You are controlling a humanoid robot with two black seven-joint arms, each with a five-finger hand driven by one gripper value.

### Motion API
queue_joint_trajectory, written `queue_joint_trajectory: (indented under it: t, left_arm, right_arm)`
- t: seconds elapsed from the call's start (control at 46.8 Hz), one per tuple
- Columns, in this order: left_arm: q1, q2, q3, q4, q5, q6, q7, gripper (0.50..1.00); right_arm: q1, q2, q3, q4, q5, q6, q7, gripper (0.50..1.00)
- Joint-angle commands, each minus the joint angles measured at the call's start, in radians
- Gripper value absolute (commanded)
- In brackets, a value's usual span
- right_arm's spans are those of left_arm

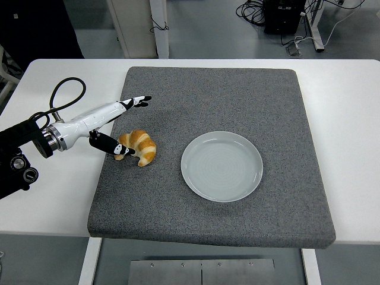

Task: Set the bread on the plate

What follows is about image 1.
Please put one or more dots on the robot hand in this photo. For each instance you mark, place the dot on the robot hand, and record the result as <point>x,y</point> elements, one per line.
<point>89,118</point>

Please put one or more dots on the golden croissant bread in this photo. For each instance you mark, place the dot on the golden croissant bread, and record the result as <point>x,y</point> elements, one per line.
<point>144,145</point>

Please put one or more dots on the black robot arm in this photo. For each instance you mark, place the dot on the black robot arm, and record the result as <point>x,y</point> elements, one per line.
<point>17,133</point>

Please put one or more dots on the round grey plate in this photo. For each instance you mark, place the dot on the round grey plate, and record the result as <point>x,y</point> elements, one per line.
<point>221,166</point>

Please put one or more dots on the grey metal plate with screws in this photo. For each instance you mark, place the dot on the grey metal plate with screws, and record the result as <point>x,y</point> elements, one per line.
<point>178,273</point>

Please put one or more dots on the white cabinet panel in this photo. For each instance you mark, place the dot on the white cabinet panel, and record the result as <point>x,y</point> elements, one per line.
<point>133,29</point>

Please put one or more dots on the person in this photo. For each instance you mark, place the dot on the person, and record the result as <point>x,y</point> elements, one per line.
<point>35,26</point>

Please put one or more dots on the wide white desk leg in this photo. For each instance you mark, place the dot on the wide white desk leg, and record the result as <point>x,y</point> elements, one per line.
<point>160,35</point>

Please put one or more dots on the grey fabric mat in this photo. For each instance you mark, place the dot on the grey fabric mat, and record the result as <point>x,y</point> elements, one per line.
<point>207,101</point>

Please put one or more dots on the white table leg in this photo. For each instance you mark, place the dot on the white table leg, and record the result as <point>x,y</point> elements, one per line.
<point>89,264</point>
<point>311,267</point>

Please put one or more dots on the grey foot pedal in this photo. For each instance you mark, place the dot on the grey foot pedal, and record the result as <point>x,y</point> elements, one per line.
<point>293,49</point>

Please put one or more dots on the black computer tower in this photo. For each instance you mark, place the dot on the black computer tower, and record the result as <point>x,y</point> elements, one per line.
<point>282,17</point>

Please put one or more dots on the white desk leg with foot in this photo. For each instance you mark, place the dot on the white desk leg with foot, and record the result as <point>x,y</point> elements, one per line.
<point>314,26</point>

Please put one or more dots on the white chair frame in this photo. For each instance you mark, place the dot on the white chair frame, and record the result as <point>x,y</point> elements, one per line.
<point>7,80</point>

